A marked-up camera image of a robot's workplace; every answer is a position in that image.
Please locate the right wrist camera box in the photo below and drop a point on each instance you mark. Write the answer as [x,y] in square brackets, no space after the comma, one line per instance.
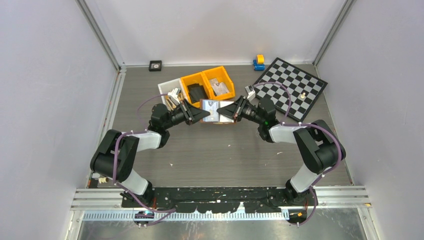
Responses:
[250,91]

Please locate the brown items in white bin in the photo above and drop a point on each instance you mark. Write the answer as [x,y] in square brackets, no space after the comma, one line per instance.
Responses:
[170,105]

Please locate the blue and yellow toy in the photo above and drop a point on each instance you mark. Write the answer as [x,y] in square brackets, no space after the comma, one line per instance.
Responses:
[259,63]

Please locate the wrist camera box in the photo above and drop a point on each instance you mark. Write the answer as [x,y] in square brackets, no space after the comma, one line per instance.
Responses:
[173,96]
[250,91]

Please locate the small cream peg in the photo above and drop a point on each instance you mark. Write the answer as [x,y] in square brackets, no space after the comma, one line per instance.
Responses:
[102,180]

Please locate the black and white chessboard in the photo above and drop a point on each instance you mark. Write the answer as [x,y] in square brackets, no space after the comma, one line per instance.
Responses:
[283,83]

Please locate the white plastic bin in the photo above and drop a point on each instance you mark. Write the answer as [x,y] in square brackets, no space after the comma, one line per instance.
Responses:
[168,86]

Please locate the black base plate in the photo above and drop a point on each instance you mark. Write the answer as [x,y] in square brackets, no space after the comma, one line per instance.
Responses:
[218,200]

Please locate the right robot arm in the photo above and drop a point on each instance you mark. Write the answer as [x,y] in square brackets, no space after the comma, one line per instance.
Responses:
[319,148]

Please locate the yellow bin with black item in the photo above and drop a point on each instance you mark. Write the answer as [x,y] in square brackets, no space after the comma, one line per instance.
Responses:
[199,78]

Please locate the brown leather card holder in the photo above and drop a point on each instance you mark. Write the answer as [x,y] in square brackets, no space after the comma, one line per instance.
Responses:
[222,119]

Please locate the small black square box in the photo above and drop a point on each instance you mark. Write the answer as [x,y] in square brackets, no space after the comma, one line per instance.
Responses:
[155,65]

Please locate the yellow bin with cards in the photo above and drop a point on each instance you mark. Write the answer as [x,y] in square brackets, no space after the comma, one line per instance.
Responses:
[221,74]

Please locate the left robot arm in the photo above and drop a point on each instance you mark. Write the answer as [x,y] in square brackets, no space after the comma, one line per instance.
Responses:
[115,156]

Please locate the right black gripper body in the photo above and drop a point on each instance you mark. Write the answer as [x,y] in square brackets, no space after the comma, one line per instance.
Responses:
[250,112]

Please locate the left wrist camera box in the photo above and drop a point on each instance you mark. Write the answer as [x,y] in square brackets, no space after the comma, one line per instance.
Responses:
[173,96]

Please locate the silver VIP card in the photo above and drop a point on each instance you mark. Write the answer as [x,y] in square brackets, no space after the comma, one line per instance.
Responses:
[211,106]

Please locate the cards in yellow bin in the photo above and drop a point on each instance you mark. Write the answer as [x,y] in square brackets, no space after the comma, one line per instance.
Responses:
[219,88]

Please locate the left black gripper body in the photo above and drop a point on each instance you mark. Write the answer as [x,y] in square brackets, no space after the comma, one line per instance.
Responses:
[175,117]

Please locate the black wallet in bin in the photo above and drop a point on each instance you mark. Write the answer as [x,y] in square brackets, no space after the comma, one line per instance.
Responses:
[196,92]

